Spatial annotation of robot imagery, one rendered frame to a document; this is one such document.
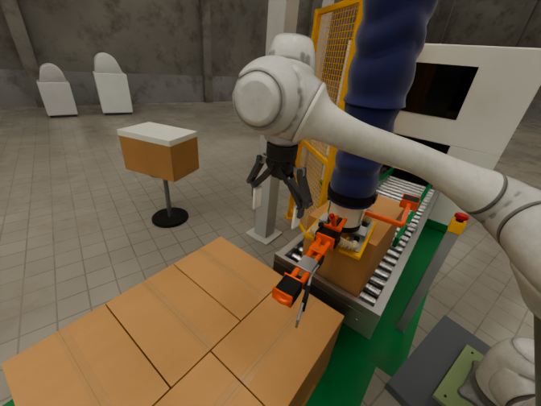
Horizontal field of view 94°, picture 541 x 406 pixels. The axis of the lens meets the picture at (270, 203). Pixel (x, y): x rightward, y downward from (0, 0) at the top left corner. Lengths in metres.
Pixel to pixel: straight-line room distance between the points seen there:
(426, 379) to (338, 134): 1.04
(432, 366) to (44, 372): 1.55
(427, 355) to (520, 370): 0.33
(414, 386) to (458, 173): 0.83
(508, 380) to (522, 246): 0.60
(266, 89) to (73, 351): 1.41
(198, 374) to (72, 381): 0.49
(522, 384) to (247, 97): 1.05
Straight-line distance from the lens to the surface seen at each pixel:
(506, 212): 0.67
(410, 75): 1.09
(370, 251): 1.42
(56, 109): 8.33
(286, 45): 0.55
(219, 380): 1.31
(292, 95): 0.37
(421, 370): 1.28
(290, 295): 0.87
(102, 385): 1.41
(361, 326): 1.66
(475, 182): 0.65
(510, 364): 1.12
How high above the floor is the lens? 1.73
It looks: 30 degrees down
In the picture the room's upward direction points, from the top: 5 degrees clockwise
